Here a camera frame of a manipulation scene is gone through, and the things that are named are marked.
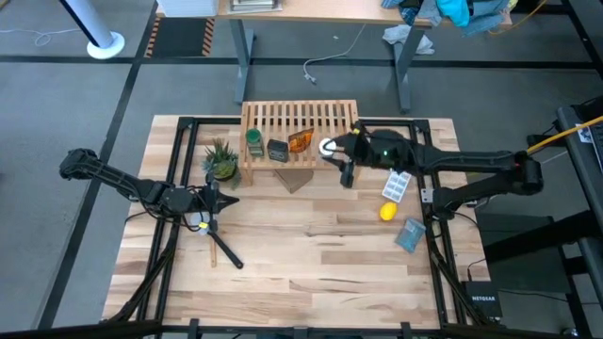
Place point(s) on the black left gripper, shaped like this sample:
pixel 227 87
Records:
pixel 200 202

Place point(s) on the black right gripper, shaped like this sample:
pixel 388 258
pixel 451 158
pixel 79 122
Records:
pixel 384 150

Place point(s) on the bagel sesame seasoning jar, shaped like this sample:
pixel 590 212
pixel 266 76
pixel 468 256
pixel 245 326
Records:
pixel 326 147

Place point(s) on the orange taco seasoning mix packet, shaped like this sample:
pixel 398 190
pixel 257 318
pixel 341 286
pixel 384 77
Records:
pixel 300 140

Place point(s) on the green oregano spice jar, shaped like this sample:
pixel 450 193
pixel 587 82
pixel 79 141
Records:
pixel 255 141

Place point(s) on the green black pepper tin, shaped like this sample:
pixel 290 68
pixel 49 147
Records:
pixel 278 150

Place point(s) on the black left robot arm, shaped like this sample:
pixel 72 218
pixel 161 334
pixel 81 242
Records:
pixel 118 181

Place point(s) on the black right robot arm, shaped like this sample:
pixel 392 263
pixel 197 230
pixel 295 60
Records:
pixel 471 162

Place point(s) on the wooden slatted shelf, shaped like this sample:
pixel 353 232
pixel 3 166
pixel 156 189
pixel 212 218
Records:
pixel 301 115

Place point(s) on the potted succulent plant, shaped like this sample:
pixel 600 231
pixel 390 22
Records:
pixel 221 165

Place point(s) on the thin wooden stick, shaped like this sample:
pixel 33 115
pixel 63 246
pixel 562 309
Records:
pixel 213 254

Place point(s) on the brown cardboard box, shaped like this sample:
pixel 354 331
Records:
pixel 294 181

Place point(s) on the yellow lemon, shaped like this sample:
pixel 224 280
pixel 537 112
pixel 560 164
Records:
pixel 388 212

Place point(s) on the blue packet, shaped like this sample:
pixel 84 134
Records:
pixel 411 235

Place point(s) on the grey cloth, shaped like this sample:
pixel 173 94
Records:
pixel 405 37

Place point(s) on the wooden background table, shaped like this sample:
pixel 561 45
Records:
pixel 330 11

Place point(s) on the black mat with hazard stripes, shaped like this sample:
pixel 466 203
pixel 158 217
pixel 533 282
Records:
pixel 181 37

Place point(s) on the stack of books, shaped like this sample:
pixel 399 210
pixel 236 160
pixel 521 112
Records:
pixel 254 5

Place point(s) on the white box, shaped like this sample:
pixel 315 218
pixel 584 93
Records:
pixel 188 7

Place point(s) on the white pillar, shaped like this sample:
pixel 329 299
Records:
pixel 96 30

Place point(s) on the black side desk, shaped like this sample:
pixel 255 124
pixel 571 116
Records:
pixel 584 165

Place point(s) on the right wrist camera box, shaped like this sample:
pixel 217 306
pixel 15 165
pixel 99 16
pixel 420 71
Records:
pixel 347 175

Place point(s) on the black camera support leg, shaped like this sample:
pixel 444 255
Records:
pixel 226 249

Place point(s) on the black metal table frame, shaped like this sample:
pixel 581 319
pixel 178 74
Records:
pixel 186 141

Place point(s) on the black network switch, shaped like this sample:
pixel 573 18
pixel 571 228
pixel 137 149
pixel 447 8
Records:
pixel 483 299

